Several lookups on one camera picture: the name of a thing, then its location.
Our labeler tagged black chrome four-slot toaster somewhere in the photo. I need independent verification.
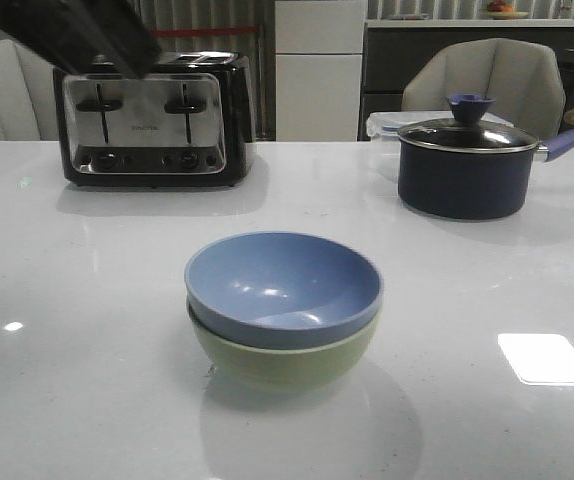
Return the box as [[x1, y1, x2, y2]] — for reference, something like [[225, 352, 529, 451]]
[[53, 51, 256, 187]]

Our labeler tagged beige chair on right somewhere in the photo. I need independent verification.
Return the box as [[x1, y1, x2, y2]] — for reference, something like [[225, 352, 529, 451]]
[[401, 38, 566, 139]]

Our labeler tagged beige chair on left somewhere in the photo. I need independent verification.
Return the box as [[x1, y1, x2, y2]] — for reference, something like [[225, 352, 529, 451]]
[[0, 39, 58, 141]]

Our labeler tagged stanchion with red belt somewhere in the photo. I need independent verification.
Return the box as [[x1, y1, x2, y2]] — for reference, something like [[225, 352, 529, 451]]
[[131, 0, 274, 139]]

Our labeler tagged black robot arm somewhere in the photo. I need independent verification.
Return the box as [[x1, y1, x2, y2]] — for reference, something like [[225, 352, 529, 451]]
[[0, 0, 161, 78]]

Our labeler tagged dark blue saucepan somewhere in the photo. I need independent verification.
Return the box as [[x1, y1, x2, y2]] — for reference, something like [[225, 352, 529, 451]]
[[397, 126, 574, 221]]

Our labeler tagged fruit plate on counter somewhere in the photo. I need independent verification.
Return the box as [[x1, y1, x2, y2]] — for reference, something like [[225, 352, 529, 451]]
[[482, 0, 529, 20]]

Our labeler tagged blue bowl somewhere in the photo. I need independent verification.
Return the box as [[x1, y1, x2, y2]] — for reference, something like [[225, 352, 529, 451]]
[[184, 231, 384, 350]]

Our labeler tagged beige chair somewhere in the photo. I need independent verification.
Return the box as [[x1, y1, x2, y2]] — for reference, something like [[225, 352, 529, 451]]
[[0, 39, 58, 141], [401, 38, 566, 139]]

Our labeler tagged green bowl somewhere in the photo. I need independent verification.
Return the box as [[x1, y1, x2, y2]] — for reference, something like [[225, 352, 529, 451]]
[[187, 308, 380, 393]]

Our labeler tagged dark counter with white top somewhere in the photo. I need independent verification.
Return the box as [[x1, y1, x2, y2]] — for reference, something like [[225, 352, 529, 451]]
[[358, 21, 574, 139]]

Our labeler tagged glass pot lid blue knob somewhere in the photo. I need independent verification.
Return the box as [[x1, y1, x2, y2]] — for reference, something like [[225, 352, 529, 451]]
[[397, 93, 538, 153]]

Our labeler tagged white drawer cabinet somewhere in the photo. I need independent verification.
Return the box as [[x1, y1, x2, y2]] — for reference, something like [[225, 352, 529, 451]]
[[275, 1, 368, 142]]

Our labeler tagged clear plastic food container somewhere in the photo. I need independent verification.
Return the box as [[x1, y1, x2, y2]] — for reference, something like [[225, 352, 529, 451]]
[[366, 111, 512, 144]]

